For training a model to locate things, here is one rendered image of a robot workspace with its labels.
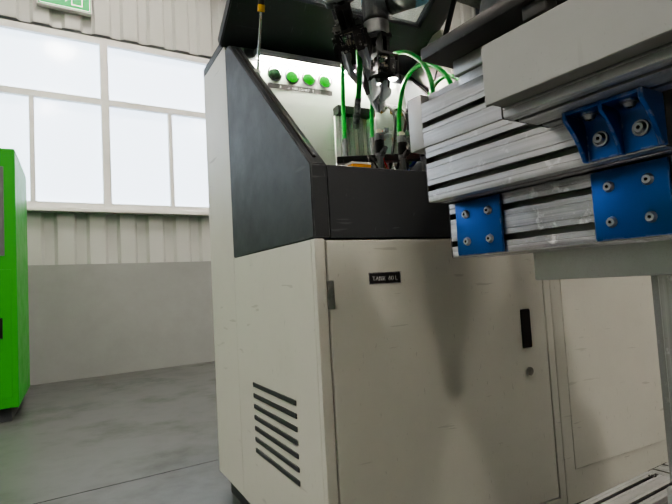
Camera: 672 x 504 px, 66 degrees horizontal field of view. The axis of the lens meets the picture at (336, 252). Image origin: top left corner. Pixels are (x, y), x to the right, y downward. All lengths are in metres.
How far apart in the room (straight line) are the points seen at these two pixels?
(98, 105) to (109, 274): 1.57
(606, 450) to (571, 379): 0.24
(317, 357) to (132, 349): 4.15
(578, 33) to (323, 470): 0.91
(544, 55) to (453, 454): 0.96
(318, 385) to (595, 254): 0.60
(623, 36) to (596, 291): 1.19
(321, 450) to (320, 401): 0.10
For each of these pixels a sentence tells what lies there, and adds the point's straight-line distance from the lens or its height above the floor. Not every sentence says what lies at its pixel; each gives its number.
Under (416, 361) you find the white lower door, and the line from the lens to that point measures 1.21.
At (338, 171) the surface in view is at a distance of 1.13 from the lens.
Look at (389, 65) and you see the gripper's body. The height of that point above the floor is 1.30.
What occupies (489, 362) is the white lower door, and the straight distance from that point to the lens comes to 1.36.
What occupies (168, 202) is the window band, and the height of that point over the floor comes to 1.59.
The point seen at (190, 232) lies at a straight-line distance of 5.36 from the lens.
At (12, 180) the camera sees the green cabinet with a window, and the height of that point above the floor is 1.42.
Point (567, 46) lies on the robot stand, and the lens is 0.57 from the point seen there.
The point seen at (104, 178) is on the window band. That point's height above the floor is 1.78.
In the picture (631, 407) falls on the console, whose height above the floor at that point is 0.28.
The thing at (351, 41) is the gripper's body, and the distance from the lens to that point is 1.32.
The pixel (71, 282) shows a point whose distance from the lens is 5.07.
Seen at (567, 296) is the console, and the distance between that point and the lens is 1.57.
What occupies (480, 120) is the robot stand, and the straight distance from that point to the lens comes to 0.79.
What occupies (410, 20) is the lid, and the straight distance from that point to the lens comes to 1.94.
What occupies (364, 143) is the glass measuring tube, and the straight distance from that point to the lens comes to 1.83.
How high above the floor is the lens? 0.69
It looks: 4 degrees up
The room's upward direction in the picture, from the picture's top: 3 degrees counter-clockwise
